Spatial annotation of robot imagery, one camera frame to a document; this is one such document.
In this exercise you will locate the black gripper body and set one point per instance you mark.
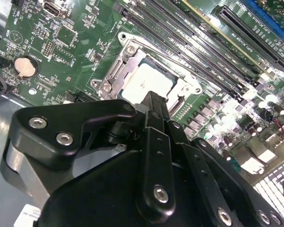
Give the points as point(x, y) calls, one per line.
point(97, 201)

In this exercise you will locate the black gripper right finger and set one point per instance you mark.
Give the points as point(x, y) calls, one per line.
point(203, 170)

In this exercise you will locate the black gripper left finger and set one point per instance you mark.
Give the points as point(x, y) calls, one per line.
point(156, 170)

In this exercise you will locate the silver CPU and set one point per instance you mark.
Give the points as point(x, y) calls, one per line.
point(146, 82)

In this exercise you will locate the metal socket cover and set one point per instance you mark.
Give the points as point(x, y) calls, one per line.
point(123, 71)

